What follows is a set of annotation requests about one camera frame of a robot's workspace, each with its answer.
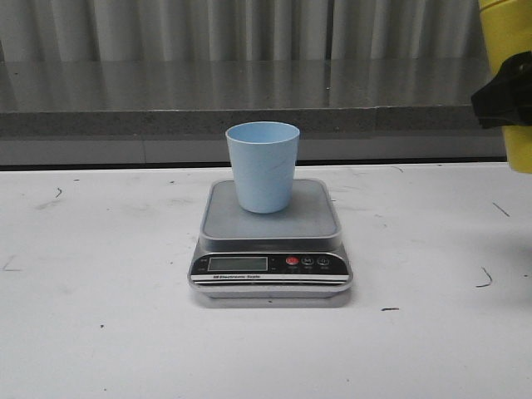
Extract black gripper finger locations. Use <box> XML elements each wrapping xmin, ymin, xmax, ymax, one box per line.
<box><xmin>471</xmin><ymin>52</ymin><xmax>531</xmax><ymax>129</ymax></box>

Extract yellow squeeze bottle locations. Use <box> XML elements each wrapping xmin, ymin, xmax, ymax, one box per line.
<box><xmin>479</xmin><ymin>0</ymin><xmax>531</xmax><ymax>174</ymax></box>

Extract light blue plastic cup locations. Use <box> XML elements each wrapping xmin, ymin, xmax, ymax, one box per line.
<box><xmin>225</xmin><ymin>121</ymin><xmax>300</xmax><ymax>214</ymax></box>

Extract silver digital kitchen scale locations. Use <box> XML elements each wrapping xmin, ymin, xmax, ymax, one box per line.
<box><xmin>188</xmin><ymin>179</ymin><xmax>353</xmax><ymax>301</ymax></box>

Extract stainless steel back counter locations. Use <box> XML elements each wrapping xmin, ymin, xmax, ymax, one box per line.
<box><xmin>1</xmin><ymin>58</ymin><xmax>505</xmax><ymax>168</ymax></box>

